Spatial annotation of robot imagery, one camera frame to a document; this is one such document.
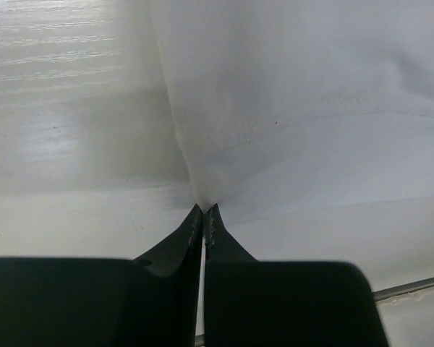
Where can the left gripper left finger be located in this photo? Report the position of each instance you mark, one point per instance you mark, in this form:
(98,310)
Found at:
(150,300)

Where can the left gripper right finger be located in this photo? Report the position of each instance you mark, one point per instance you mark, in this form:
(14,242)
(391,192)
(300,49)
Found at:
(248,302)

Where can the white skirt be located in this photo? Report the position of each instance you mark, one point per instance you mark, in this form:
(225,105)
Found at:
(310,124)

